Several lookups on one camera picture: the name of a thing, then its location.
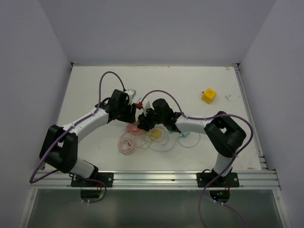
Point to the light blue charger plug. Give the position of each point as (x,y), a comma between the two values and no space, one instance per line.
(184,134)

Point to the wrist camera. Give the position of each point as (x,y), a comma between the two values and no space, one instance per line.
(143,105)
(131,94)

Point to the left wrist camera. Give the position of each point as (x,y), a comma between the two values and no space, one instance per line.
(131,94)

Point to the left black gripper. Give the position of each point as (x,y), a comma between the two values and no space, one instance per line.
(130,118)

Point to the yellow cube socket adapter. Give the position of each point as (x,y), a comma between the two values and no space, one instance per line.
(208,96)

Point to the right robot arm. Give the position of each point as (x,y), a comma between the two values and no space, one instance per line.
(224,133)

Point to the yellow charger plug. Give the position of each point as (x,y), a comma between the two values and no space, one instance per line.
(156,134)

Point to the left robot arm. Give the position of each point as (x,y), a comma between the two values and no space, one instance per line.
(60,147)

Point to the left black mount plate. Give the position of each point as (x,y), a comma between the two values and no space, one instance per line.
(106,178)

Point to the right black mount plate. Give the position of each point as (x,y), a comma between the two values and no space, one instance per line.
(209,179)

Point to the black mount plate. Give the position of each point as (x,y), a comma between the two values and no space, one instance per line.
(209,179)
(106,178)

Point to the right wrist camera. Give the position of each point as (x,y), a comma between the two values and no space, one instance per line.
(143,105)

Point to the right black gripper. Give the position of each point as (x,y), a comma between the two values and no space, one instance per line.
(144,123)

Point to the pink socket adapter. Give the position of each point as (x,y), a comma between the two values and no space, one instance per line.
(133,128)

